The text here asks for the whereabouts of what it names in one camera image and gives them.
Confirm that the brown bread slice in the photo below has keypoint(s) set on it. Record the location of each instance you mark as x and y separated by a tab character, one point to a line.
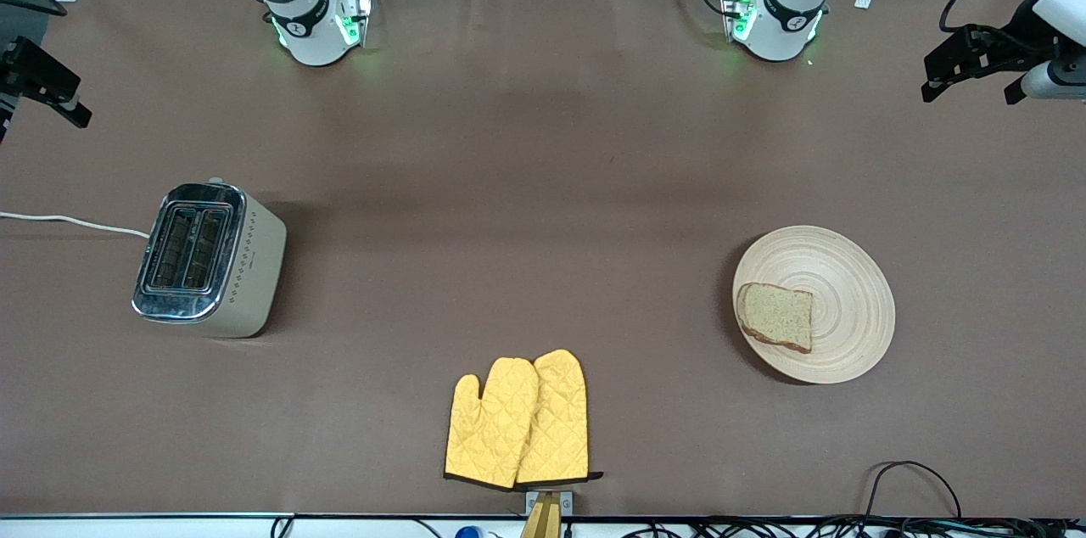
776	317

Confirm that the small metal bracket plate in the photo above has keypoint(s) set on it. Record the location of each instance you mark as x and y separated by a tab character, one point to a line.
567	504

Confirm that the yellow quilted oven mitt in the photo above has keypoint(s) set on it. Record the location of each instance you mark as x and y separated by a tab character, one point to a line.
560	419
488	428

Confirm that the light grey left gripper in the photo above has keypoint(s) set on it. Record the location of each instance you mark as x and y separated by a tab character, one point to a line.
1011	43

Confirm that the round wooden plate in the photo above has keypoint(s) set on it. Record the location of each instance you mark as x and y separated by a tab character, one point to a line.
848	300

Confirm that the cream and chrome toaster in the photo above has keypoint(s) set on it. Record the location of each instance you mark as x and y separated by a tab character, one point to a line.
212	262

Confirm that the blue cap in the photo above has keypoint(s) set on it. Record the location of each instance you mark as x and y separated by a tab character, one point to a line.
468	533

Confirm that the brown table cover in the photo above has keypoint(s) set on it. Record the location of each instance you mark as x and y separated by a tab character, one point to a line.
543	139

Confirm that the golden stand leg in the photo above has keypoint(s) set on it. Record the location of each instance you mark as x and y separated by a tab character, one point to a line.
543	521

